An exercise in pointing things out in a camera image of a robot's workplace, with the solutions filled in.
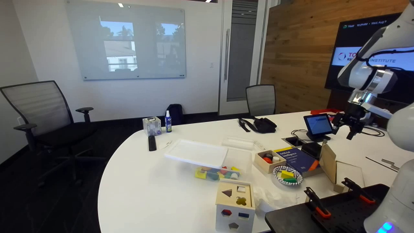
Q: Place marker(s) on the black backpack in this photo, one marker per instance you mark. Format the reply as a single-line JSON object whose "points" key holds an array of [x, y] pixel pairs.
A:
{"points": [[175, 113]]}

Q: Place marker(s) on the green wooden block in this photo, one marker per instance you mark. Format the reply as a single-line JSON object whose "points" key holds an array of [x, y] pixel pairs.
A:
{"points": [[290, 179]]}

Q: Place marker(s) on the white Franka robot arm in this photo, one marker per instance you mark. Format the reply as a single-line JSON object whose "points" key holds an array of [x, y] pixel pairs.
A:
{"points": [[396, 43]]}

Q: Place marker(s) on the glass door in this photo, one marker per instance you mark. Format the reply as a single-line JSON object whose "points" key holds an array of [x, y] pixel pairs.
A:
{"points": [[241, 52]]}

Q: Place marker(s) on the yellow wooden block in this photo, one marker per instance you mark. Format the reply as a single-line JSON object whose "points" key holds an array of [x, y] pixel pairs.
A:
{"points": [[286, 174]]}

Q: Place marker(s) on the wall television screen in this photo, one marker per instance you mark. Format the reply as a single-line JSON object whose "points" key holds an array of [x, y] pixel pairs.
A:
{"points": [[350, 39]]}

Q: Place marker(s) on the glass whiteboard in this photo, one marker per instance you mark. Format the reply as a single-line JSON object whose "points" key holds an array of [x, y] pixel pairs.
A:
{"points": [[125, 39]]}

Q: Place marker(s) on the small wooden tray box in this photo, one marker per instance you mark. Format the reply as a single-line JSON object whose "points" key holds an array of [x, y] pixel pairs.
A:
{"points": [[261, 166]]}

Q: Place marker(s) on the clear tissue box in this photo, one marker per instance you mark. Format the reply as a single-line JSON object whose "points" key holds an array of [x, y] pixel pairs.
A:
{"points": [[152, 126]]}

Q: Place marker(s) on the teal toy block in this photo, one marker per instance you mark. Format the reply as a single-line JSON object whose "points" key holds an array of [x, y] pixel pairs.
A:
{"points": [[213, 174]]}

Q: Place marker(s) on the black mesh office chair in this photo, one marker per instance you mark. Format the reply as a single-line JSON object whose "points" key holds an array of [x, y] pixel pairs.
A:
{"points": [[39, 111]]}

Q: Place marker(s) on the blue patterned paper plate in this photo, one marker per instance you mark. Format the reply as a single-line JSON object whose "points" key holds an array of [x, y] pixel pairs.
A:
{"points": [[279, 176]]}

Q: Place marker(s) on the grey office chair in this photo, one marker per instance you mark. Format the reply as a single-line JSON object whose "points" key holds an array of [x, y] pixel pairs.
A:
{"points": [[261, 98]]}

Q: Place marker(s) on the black tablet with stand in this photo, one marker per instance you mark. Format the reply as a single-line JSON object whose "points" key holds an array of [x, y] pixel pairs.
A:
{"points": [[319, 124]]}

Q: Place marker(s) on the red wooden block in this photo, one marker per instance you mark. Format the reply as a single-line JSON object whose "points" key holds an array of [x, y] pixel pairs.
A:
{"points": [[268, 159]]}

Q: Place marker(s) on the black round block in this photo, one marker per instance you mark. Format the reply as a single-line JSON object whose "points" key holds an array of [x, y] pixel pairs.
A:
{"points": [[271, 154]]}

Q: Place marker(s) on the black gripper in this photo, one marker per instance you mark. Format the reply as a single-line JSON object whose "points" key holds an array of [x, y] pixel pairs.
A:
{"points": [[356, 115]]}

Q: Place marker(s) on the black orange clamp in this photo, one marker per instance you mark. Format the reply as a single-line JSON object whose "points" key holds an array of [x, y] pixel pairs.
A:
{"points": [[358, 189], [318, 202]]}

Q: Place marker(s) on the wooden shape sorter box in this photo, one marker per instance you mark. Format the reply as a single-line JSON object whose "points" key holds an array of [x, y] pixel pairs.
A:
{"points": [[235, 211]]}

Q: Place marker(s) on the blue spray bottle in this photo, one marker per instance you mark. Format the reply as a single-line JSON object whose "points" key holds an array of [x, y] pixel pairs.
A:
{"points": [[169, 123]]}

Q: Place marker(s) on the black remote control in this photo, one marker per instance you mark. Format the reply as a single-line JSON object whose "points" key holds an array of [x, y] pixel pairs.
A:
{"points": [[152, 142]]}

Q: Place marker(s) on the black power adapter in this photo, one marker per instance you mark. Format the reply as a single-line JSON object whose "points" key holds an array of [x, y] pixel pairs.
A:
{"points": [[294, 140]]}

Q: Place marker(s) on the blue artificial intelligence book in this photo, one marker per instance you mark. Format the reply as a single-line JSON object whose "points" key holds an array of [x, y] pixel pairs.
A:
{"points": [[298, 161]]}

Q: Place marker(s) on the small yellow toy block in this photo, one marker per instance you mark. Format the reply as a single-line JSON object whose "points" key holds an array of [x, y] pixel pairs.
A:
{"points": [[235, 168]]}

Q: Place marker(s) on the white wooden cylinder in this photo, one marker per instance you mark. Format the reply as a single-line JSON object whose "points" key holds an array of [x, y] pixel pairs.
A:
{"points": [[276, 159]]}

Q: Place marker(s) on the white plastic container lid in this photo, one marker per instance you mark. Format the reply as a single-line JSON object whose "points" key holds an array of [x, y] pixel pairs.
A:
{"points": [[196, 153]]}

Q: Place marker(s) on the black cube speaker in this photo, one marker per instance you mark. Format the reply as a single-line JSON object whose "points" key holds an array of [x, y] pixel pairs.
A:
{"points": [[311, 150]]}

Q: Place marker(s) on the white toy block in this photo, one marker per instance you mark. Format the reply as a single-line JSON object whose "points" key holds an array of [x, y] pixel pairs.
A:
{"points": [[233, 175]]}

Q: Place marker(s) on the clear plastic container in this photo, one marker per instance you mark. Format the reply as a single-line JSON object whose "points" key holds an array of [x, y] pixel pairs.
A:
{"points": [[241, 159]]}

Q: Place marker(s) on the large yellow toy block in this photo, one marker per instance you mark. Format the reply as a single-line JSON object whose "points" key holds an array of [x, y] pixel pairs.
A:
{"points": [[201, 174]]}

